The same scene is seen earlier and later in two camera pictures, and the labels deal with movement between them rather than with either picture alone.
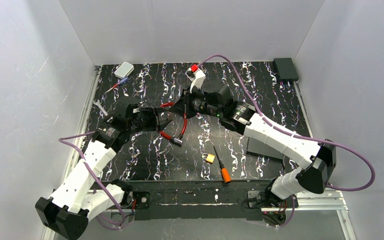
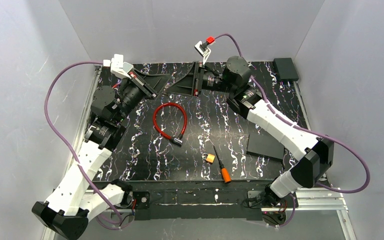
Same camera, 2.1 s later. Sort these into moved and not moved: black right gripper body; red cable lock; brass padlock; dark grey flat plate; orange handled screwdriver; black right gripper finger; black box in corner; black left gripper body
Moved: black right gripper finger; black right gripper body; black left gripper body
Not moved: brass padlock; dark grey flat plate; red cable lock; black box in corner; orange handled screwdriver
